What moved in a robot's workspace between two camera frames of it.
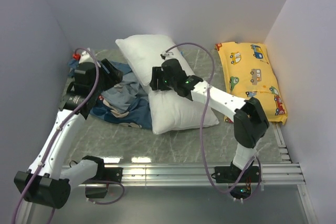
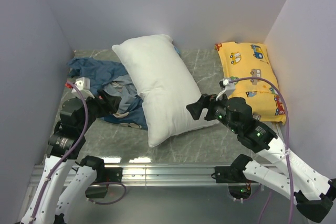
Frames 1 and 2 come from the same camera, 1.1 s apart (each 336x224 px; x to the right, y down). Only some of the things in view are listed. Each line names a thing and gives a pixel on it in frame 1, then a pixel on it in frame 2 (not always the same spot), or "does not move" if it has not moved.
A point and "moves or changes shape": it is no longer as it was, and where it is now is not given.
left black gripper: x=114 y=76 to x=109 y=104
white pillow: x=169 y=113 moves or changes shape
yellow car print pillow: x=249 y=74 does not move
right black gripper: x=158 y=73 to x=196 y=108
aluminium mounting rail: x=270 y=174 does not move
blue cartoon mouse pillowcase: x=126 y=103 moves or changes shape
